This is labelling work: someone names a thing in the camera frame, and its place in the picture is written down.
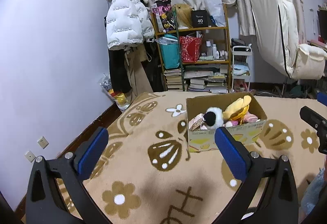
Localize cardboard box with yellow print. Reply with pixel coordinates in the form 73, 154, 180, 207
186, 92, 267, 153

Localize black box with number 40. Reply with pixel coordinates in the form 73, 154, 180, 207
191, 10, 208, 28

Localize white bottles on shelf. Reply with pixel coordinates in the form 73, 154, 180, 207
206, 41, 228, 61

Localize plastic bag of snacks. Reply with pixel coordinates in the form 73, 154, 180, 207
99, 74, 130, 112

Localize light blue fuzzy sleeve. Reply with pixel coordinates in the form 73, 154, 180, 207
300, 169, 326, 216

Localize stack of books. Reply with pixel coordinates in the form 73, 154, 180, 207
163, 68, 183, 90

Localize brown plush on shelf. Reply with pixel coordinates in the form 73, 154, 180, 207
174, 3, 193, 29

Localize pink white striped plush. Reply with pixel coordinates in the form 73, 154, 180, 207
188, 113, 208, 131

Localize yellow wooden shelf unit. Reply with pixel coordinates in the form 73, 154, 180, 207
167, 3, 232, 92

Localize yellow plush dog toy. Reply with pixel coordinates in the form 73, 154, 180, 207
223, 95, 252, 122

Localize teal storage bag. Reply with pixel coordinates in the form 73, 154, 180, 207
157, 35, 180, 69

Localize white metal trolley cart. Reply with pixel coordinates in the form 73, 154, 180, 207
231, 43, 253, 92

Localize black hanging garment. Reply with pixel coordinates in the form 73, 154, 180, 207
109, 50, 131, 94

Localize white wall socket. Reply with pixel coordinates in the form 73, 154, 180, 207
24, 150, 36, 162
37, 137, 49, 149

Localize beige hanging coat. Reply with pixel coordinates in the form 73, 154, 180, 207
125, 44, 152, 102

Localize beige brown patterned rug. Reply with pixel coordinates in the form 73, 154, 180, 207
20, 90, 327, 224

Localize red gift bag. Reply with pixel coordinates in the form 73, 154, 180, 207
180, 36, 202, 63

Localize white black fluffy chick toy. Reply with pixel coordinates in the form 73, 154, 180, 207
203, 107, 224, 130

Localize white puffer jacket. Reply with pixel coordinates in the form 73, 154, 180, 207
106, 0, 155, 51

